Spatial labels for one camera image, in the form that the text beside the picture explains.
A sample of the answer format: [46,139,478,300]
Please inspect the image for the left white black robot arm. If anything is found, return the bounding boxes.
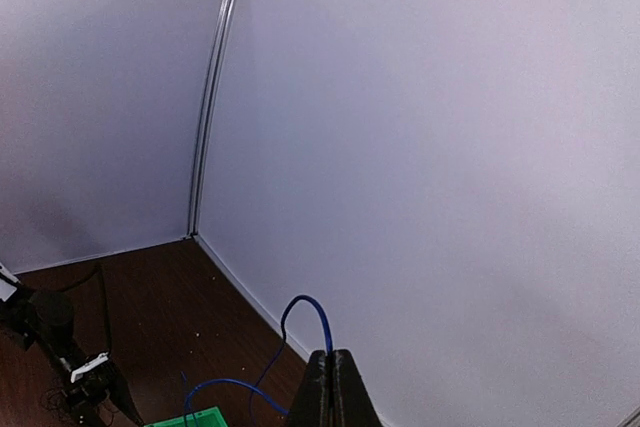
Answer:
[1,264,145,426]

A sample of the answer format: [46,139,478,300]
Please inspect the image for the dark blue cable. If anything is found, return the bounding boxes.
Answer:
[179,294,335,427]

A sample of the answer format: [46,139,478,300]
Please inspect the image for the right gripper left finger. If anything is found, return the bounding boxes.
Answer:
[287,350,331,427]

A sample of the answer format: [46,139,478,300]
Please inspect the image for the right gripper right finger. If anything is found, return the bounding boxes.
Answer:
[331,349,382,427]

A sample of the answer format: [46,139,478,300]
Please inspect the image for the left aluminium frame post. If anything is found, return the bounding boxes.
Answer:
[186,0,236,238]

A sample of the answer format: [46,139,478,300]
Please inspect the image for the left green plastic bin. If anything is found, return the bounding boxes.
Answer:
[146,407,228,427]

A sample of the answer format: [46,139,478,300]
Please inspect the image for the left black camera cable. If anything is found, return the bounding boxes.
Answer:
[49,261,114,363]

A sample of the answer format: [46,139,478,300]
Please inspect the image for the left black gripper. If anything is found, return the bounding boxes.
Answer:
[64,361,145,426]

